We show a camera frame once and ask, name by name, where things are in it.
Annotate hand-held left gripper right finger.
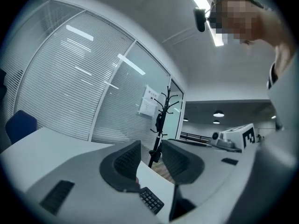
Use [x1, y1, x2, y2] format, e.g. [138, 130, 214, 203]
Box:
[161, 140, 258, 224]

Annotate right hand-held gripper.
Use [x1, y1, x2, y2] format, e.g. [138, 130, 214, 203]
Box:
[167, 122, 256, 153]

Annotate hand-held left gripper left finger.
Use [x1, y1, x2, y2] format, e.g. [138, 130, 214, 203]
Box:
[24, 140, 169, 224]

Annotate black keyboard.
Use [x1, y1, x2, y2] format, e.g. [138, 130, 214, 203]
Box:
[139, 187, 165, 214]

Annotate black metal railing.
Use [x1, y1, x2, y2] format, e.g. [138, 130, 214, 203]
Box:
[180, 132, 211, 142]

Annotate black coat rack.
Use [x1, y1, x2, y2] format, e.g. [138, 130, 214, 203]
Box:
[148, 85, 180, 169]

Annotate white paper notices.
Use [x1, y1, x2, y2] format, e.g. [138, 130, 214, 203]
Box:
[137, 84, 160, 118]

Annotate blue chair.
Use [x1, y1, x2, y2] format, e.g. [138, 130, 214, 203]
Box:
[5, 110, 38, 146]

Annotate glass partition with blinds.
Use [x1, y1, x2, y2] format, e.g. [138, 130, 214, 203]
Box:
[0, 0, 185, 147]

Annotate person's grey black knit top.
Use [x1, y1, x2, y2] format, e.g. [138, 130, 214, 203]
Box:
[267, 62, 299, 91]

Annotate black mesh office chair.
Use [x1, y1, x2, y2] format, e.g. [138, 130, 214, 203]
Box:
[0, 69, 7, 102]

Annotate long ceiling light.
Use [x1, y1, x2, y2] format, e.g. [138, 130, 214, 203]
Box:
[186, 0, 225, 47]

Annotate person's head and neck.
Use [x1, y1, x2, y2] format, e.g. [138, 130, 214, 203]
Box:
[210, 0, 295, 67]

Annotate black head-mounted camera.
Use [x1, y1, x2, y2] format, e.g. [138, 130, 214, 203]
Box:
[192, 7, 207, 32]

